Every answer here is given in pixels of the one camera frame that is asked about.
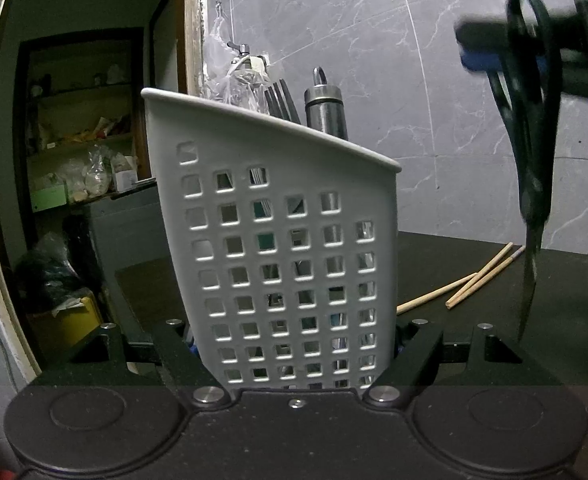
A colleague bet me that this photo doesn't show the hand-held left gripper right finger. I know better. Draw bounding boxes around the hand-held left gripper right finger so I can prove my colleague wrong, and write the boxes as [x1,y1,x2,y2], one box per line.
[361,317,550,407]

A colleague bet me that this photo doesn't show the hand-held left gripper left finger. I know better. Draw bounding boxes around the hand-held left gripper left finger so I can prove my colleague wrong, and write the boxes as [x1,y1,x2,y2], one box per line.
[46,317,231,407]

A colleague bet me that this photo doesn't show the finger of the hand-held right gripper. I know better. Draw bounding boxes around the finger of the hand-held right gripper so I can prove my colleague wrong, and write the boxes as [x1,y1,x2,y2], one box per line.
[454,0,588,57]
[460,50,588,109]

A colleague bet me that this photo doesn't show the wooden chopstick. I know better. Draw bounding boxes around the wooden chopstick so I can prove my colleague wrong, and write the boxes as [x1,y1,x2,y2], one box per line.
[446,242,514,307]
[449,246,526,309]
[396,272,479,314]

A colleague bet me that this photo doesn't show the black handled scissors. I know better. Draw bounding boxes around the black handled scissors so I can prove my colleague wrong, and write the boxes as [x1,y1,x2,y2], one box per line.
[488,0,566,342]

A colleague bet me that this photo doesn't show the dark metal fork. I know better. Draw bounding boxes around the dark metal fork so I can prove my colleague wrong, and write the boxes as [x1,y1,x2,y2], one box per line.
[263,79,302,126]

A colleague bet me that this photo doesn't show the white perforated utensil basket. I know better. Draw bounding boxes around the white perforated utensil basket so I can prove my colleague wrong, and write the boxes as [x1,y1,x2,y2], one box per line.
[140,87,403,392]

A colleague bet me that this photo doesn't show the yellow plastic container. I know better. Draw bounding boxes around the yellow plastic container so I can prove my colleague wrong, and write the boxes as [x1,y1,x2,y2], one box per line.
[26,294,105,356]

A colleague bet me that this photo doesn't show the grey metal cabinet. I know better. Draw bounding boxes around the grey metal cabinet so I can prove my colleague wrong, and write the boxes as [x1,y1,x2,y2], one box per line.
[84,185,172,321]

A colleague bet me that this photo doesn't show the black plastic bag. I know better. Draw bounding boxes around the black plastic bag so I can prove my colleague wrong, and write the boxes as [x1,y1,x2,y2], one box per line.
[14,232,92,311]

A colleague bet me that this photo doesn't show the clear bags of goods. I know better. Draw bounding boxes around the clear bags of goods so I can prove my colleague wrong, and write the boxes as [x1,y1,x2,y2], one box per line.
[68,145,114,201]

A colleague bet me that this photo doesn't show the green box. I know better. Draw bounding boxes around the green box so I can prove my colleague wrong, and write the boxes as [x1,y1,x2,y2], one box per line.
[30,185,68,211]

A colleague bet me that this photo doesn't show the plastic bag of dried goods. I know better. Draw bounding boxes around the plastic bag of dried goods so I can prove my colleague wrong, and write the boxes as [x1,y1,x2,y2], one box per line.
[199,57,269,113]

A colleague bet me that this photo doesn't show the pile of food packets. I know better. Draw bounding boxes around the pile of food packets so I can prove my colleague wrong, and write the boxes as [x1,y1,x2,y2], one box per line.
[38,116,129,143]

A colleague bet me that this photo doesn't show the clear empty plastic bag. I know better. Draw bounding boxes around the clear empty plastic bag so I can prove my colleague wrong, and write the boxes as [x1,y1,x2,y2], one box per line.
[201,2,232,76]

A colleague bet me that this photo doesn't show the wooden shelf unit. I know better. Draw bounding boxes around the wooden shelf unit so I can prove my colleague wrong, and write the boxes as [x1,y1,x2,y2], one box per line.
[12,27,149,206]

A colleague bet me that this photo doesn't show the wall water tap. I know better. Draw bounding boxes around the wall water tap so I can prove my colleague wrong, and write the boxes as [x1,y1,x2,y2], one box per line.
[226,41,269,76]

